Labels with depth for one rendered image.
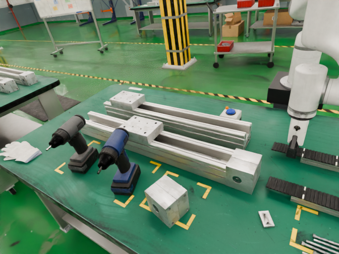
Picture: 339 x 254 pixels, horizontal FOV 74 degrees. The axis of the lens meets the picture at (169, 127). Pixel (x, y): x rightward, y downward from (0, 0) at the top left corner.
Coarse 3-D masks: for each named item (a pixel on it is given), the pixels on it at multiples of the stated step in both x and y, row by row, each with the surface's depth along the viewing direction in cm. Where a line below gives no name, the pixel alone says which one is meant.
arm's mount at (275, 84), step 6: (282, 72) 130; (288, 72) 129; (276, 78) 124; (270, 84) 119; (276, 84) 118; (270, 90) 116; (276, 90) 114; (282, 90) 112; (288, 90) 111; (270, 96) 117; (276, 96) 116; (282, 96) 114; (288, 96) 113; (270, 102) 119; (276, 102) 117; (282, 102) 116; (288, 102) 114; (318, 108) 108
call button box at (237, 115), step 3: (225, 111) 107; (237, 111) 106; (240, 111) 105; (222, 114) 105; (225, 114) 105; (228, 114) 104; (231, 114) 104; (234, 114) 104; (237, 114) 104; (240, 114) 105; (228, 117) 103; (231, 117) 102; (234, 117) 102; (237, 117) 102; (240, 117) 106
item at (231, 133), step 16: (112, 112) 128; (128, 112) 119; (144, 112) 112; (160, 112) 116; (176, 112) 110; (192, 112) 106; (176, 128) 107; (192, 128) 99; (208, 128) 94; (224, 128) 92; (240, 128) 94; (224, 144) 94; (240, 144) 91
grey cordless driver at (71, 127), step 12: (72, 120) 88; (84, 120) 92; (60, 132) 82; (72, 132) 85; (60, 144) 82; (72, 144) 89; (84, 144) 94; (72, 156) 93; (84, 156) 93; (96, 156) 99; (72, 168) 93; (84, 168) 92
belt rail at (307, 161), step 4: (300, 160) 82; (304, 160) 82; (308, 160) 80; (312, 160) 80; (312, 164) 80; (316, 164) 80; (320, 164) 79; (324, 164) 78; (328, 164) 77; (324, 168) 79; (328, 168) 78; (332, 168) 77; (336, 168) 77
